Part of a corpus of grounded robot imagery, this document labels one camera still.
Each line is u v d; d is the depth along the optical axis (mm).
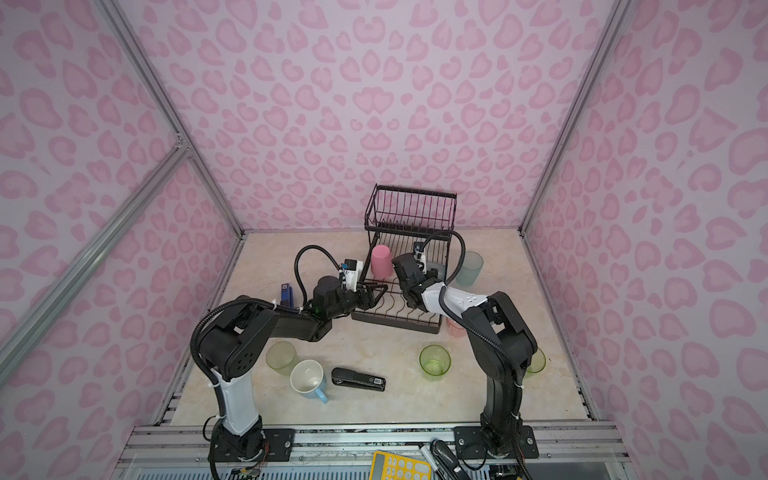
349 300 829
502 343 495
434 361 851
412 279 750
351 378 801
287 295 1003
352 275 844
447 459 677
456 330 845
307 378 831
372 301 839
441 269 922
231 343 510
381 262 984
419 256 838
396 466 691
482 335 465
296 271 766
